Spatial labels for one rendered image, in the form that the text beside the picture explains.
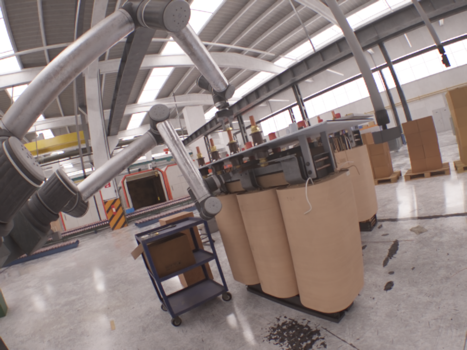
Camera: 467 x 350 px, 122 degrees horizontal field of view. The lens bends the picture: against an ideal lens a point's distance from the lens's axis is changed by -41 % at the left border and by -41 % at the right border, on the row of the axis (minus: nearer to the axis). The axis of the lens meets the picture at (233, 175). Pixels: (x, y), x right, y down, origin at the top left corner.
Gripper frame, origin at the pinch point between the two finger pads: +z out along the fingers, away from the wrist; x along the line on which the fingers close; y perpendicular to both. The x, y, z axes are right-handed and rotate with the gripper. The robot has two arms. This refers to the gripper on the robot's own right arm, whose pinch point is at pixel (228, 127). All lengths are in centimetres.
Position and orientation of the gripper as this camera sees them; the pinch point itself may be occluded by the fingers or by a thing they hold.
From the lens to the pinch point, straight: 163.2
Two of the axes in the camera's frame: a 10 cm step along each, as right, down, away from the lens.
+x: -9.0, 2.5, -3.5
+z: 2.6, 9.7, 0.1
